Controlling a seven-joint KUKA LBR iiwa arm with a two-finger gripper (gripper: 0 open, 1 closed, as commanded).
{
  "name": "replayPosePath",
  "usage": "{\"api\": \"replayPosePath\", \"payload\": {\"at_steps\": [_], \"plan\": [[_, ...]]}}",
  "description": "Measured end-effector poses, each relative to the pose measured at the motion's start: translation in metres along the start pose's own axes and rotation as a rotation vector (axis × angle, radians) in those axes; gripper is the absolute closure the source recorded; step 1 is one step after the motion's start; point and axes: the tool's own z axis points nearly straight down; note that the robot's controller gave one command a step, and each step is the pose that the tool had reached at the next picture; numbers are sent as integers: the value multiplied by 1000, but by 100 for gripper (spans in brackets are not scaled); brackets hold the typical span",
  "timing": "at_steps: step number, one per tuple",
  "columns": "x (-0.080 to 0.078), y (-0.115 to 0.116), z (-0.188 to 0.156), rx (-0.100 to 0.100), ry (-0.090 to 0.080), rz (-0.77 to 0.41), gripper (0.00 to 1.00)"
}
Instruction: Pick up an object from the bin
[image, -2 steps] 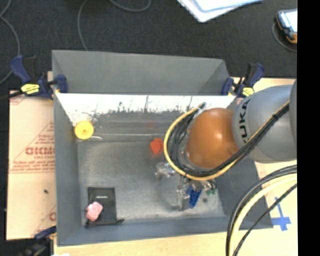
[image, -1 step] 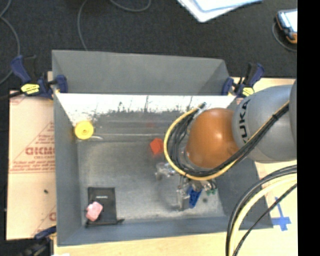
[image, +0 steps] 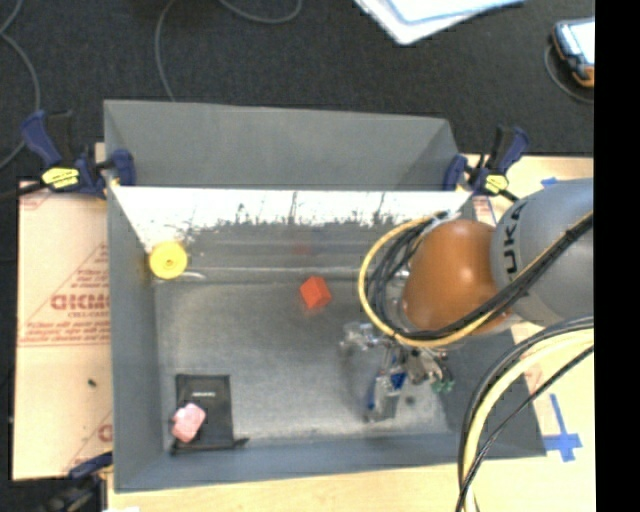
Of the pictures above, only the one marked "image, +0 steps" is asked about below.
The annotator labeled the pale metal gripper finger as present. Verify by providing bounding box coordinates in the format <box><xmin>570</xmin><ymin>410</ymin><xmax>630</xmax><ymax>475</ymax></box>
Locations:
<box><xmin>363</xmin><ymin>374</ymin><xmax>385</xmax><ymax>424</ymax></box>
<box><xmin>382</xmin><ymin>373</ymin><xmax>402</xmax><ymax>420</ymax></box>

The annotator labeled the grey metal bin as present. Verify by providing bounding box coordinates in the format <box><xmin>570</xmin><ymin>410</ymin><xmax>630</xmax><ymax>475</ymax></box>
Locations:
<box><xmin>103</xmin><ymin>99</ymin><xmax>547</xmax><ymax>492</ymax></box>

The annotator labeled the red cube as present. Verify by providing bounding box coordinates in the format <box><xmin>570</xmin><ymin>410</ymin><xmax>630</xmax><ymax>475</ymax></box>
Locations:
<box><xmin>299</xmin><ymin>275</ymin><xmax>333</xmax><ymax>310</ymax></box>

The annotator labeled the black flat case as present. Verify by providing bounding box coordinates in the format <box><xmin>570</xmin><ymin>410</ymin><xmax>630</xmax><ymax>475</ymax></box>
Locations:
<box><xmin>169</xmin><ymin>373</ymin><xmax>250</xmax><ymax>455</ymax></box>

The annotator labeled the pink soft lump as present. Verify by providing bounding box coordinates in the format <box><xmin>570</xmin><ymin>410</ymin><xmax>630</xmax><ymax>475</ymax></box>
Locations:
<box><xmin>170</xmin><ymin>402</ymin><xmax>208</xmax><ymax>444</ymax></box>

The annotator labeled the yellow round spool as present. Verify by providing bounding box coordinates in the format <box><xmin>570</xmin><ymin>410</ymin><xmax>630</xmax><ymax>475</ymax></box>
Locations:
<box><xmin>148</xmin><ymin>241</ymin><xmax>190</xmax><ymax>280</ymax></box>

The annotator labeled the brown cardboard board red print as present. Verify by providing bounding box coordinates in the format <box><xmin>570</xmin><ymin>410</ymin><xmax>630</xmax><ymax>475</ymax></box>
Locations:
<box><xmin>10</xmin><ymin>180</ymin><xmax>115</xmax><ymax>481</ymax></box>

